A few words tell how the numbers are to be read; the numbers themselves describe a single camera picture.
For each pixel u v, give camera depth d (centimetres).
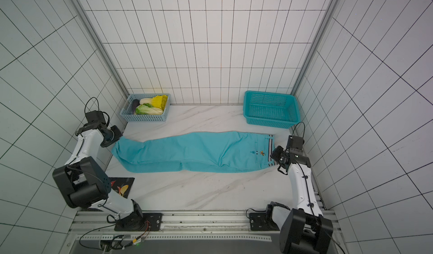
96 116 68
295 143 64
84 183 46
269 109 118
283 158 59
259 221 73
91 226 73
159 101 108
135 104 117
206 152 94
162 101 109
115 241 108
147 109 108
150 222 72
